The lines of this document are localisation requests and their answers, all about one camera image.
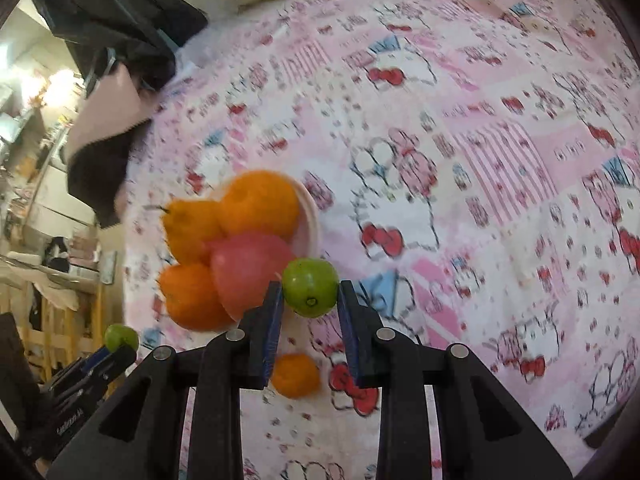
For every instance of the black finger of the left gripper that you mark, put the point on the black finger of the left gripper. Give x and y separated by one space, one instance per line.
74 395

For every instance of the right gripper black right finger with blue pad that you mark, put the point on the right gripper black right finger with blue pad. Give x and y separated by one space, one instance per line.
483 431

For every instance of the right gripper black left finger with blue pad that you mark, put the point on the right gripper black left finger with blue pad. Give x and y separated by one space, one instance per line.
137 432

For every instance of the green lime fruit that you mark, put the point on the green lime fruit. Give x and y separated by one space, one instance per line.
119 335
310 287

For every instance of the small orange mandarin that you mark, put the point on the small orange mandarin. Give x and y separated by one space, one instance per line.
295 375

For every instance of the wooden rack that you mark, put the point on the wooden rack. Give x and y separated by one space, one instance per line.
60 316

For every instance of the orange lower left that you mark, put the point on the orange lower left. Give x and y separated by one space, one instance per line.
191 298

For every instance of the red apple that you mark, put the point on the red apple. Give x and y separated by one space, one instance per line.
243 267

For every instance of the orange pear-shaped fruit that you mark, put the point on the orange pear-shaped fruit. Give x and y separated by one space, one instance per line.
191 228

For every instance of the pink towel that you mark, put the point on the pink towel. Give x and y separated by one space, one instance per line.
99 141

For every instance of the large orange top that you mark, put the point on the large orange top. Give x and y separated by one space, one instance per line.
259 201

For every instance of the pink Hello Kitty bedspread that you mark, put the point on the pink Hello Kitty bedspread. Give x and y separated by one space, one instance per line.
475 165

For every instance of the black cloth on chair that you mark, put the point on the black cloth on chair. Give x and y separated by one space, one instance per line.
143 35

